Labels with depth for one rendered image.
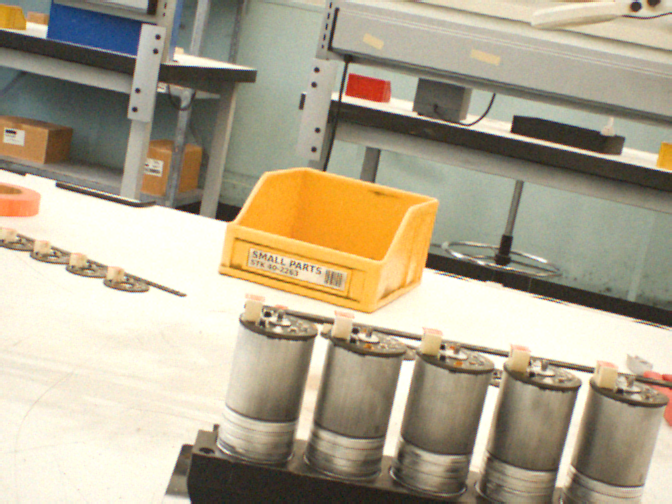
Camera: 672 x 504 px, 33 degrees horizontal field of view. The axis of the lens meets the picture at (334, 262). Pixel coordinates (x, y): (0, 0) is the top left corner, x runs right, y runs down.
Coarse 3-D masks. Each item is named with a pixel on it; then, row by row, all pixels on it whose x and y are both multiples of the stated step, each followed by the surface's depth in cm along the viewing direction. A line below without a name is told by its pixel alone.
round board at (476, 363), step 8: (416, 352) 36; (440, 352) 35; (464, 352) 37; (472, 352) 37; (424, 360) 35; (432, 360) 35; (440, 360) 35; (448, 360) 35; (456, 360) 36; (472, 360) 36; (480, 360) 36; (488, 360) 36; (448, 368) 35; (456, 368) 35; (464, 368) 35; (472, 368) 35; (480, 368) 35; (488, 368) 35
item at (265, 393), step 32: (256, 352) 35; (288, 352) 35; (256, 384) 35; (288, 384) 35; (224, 416) 36; (256, 416) 35; (288, 416) 35; (224, 448) 36; (256, 448) 35; (288, 448) 36
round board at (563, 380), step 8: (504, 368) 36; (552, 368) 37; (560, 368) 37; (520, 376) 35; (528, 376) 35; (536, 376) 36; (544, 376) 36; (560, 376) 36; (568, 376) 36; (576, 376) 36; (536, 384) 35; (544, 384) 35; (552, 384) 35; (560, 384) 35; (568, 384) 35; (576, 384) 36
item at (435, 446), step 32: (448, 352) 36; (416, 384) 36; (448, 384) 35; (480, 384) 35; (416, 416) 36; (448, 416) 35; (480, 416) 36; (416, 448) 36; (448, 448) 35; (416, 480) 36; (448, 480) 36
